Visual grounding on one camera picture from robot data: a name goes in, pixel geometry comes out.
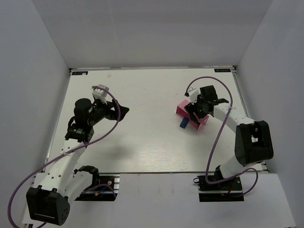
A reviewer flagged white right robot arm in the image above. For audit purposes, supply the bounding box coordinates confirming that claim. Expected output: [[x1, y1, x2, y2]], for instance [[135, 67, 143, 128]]
[[185, 85, 274, 184]]

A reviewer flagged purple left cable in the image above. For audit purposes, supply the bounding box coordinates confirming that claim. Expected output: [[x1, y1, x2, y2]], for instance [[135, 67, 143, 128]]
[[8, 85, 121, 228]]

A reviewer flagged blue label left corner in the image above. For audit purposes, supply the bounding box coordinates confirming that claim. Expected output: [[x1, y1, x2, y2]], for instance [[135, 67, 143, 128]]
[[72, 71, 88, 75]]

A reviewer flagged blue label corner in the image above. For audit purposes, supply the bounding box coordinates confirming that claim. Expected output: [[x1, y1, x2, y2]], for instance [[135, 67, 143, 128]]
[[72, 71, 88, 75], [214, 68, 231, 73]]

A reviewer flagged pink plastic box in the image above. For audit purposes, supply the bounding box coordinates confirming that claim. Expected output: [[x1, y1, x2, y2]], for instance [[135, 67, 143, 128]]
[[176, 100, 209, 131]]

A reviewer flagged purple cable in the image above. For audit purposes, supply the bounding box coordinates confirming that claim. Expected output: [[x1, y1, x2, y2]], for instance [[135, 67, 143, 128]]
[[185, 76, 259, 197], [8, 85, 121, 228]]

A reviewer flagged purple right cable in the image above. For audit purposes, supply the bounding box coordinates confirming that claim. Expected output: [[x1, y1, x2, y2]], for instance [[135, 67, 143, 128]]
[[185, 76, 259, 197]]

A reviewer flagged long dark blue block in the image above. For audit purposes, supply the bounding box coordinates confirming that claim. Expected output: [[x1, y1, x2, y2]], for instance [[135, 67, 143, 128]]
[[180, 117, 189, 129]]

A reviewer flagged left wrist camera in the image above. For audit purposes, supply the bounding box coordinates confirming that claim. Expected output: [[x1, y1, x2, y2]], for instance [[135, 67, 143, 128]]
[[92, 84, 109, 104]]

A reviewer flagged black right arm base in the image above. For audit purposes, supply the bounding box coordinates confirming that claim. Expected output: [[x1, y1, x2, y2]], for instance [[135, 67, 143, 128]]
[[193, 175, 244, 202]]

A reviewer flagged blue label right corner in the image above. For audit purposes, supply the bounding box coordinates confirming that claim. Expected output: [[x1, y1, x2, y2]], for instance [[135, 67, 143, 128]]
[[214, 68, 231, 73]]

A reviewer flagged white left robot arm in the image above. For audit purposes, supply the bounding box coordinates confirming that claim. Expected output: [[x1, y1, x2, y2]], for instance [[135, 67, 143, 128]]
[[26, 98, 129, 226]]

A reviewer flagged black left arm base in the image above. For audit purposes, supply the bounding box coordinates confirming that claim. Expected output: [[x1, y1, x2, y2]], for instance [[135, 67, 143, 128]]
[[73, 165, 120, 201]]

